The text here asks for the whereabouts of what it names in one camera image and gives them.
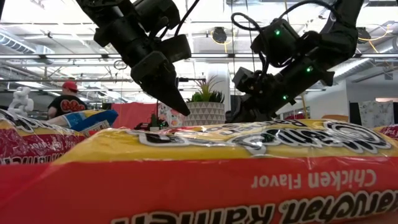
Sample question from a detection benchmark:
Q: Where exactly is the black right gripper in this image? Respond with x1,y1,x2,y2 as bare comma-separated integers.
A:
231,63,327,123

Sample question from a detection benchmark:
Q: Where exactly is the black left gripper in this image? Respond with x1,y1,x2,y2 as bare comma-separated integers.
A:
93,24,192,117

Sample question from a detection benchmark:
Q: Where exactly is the blue soy sauce ramen pack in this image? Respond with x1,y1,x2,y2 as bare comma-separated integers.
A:
46,109,119,137

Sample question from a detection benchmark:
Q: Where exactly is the orange chicken ramen pack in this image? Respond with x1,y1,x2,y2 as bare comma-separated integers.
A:
0,119,398,224

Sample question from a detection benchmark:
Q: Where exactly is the red ramen noodle pack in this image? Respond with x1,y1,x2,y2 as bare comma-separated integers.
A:
0,108,88,166

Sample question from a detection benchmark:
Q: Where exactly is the floral patterned panel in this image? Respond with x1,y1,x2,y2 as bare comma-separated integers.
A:
157,102,187,128

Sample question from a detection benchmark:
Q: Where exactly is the small potted cactus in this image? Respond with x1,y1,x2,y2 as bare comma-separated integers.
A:
150,113,160,131

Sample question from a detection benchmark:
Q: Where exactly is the red partition panel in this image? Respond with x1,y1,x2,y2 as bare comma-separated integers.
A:
111,102,159,130

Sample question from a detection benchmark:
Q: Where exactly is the succulent in white patterned pot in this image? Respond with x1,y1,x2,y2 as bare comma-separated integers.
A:
183,75,226,127

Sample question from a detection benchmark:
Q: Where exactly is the black upright panel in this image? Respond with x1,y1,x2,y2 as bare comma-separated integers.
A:
348,101,361,127

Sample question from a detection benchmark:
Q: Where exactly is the person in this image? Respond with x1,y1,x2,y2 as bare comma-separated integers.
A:
46,80,88,121

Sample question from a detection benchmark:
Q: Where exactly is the white patterned curtain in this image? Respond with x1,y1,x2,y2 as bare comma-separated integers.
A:
357,100,396,129

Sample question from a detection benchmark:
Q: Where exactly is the white robot figure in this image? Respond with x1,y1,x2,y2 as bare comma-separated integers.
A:
7,86,35,118

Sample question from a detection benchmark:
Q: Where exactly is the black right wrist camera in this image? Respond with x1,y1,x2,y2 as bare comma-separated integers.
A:
232,66,262,95

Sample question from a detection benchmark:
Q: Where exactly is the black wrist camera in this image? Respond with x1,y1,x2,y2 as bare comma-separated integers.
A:
232,66,262,95
157,33,193,63

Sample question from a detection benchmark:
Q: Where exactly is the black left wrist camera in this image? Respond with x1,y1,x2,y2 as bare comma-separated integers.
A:
157,33,193,63

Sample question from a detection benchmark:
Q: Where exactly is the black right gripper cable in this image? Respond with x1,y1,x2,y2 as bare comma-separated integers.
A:
230,0,343,77

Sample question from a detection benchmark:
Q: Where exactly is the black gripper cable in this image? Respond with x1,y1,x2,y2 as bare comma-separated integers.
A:
173,0,201,37
230,0,343,77

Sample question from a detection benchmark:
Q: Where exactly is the long ceiling light rail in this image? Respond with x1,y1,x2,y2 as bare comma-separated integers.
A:
0,52,398,60

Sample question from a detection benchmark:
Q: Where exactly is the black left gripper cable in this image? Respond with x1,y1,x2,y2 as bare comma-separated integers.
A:
173,0,201,37

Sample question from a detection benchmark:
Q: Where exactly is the black ceiling cord reel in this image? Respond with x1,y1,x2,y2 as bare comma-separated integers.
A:
356,26,373,44
212,26,228,44

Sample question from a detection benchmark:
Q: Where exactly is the silver ventilation duct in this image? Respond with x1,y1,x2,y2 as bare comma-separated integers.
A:
323,37,398,91
0,29,55,65

